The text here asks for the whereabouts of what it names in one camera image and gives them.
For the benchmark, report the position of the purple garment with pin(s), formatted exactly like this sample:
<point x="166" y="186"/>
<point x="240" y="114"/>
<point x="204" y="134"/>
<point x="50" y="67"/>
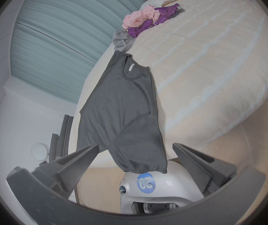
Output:
<point x="162" y="14"/>

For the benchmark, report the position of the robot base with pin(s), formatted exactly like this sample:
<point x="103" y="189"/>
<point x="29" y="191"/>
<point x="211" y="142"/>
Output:
<point x="171" y="196"/>

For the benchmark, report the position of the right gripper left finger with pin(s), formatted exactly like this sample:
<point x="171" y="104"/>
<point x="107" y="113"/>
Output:
<point x="66" y="172"/>

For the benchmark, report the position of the black chest of drawers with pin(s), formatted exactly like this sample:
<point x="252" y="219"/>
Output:
<point x="66" y="135"/>

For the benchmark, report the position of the blue-green curtain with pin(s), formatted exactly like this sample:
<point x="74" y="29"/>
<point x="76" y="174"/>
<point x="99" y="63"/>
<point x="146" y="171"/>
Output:
<point x="66" y="39"/>

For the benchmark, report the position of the dark grey garment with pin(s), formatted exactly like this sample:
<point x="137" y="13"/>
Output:
<point x="178" y="12"/>

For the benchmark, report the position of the black T-shirt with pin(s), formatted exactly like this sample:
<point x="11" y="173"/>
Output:
<point x="115" y="106"/>

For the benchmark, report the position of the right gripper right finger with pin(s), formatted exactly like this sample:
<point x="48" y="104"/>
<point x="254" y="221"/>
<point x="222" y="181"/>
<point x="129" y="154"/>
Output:
<point x="203" y="170"/>

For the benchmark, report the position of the black dressing table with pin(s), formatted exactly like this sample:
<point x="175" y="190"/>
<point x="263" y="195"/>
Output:
<point x="53" y="146"/>

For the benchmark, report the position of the pink garment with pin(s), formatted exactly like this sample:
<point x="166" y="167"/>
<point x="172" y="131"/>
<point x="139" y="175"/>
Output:
<point x="136" y="17"/>

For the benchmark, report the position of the bed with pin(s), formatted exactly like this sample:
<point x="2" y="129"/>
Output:
<point x="206" y="78"/>

